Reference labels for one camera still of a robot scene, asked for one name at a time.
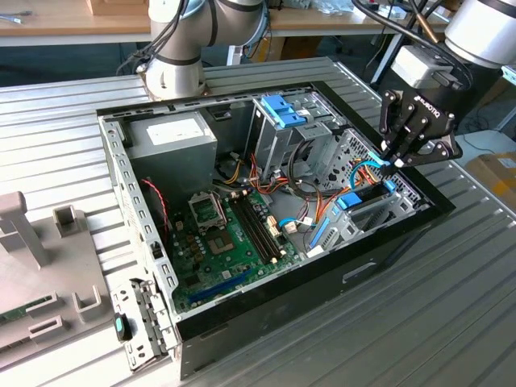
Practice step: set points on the long wooden desk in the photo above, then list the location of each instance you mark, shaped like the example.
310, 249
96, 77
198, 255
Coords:
60, 24

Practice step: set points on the small wooden box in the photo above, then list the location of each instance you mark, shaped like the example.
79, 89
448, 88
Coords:
117, 7

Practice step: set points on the green RAM stick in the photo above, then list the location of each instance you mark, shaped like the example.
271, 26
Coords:
14, 317

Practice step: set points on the grey metal disk bay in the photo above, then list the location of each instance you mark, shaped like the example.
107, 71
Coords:
342, 234

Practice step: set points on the black RAM slot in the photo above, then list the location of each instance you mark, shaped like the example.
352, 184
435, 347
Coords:
264, 225
255, 230

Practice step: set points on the white box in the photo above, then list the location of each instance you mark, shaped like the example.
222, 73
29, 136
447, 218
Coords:
397, 14

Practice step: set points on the grey parts rack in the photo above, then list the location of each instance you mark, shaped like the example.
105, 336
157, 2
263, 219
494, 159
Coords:
60, 266

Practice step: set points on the CPU socket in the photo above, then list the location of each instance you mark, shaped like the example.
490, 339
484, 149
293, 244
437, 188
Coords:
205, 211

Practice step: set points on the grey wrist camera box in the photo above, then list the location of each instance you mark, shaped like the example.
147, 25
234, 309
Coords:
419, 66

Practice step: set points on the grey metal drive cage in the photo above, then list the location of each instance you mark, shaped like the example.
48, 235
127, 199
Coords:
274, 141

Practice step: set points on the square motherboard chip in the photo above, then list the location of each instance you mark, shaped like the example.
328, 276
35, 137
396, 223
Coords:
221, 246

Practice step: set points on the cardboard box yellow tape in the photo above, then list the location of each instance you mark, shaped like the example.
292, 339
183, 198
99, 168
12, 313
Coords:
496, 177

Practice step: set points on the blue drive carrier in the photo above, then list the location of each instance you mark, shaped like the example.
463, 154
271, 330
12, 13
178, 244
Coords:
282, 111

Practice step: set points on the grey Dell power supply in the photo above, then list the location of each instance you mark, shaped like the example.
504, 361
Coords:
173, 161

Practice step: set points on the low white table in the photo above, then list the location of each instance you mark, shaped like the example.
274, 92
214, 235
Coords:
492, 141

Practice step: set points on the black open PC case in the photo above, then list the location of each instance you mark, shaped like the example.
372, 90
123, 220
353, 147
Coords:
322, 306

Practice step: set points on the blue expansion slot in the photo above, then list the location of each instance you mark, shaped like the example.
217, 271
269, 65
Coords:
217, 288

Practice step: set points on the grey expansion slot bracket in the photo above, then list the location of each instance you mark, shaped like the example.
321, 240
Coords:
147, 322

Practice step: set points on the hard disk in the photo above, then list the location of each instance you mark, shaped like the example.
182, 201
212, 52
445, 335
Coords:
348, 200

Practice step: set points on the black latch teal button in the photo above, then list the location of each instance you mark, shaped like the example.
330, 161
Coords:
121, 327

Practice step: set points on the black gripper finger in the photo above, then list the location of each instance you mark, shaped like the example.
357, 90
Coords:
437, 151
389, 121

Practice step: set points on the green motherboard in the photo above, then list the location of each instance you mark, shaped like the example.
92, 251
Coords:
217, 266

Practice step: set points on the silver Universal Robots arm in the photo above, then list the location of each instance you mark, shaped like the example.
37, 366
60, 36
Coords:
173, 60

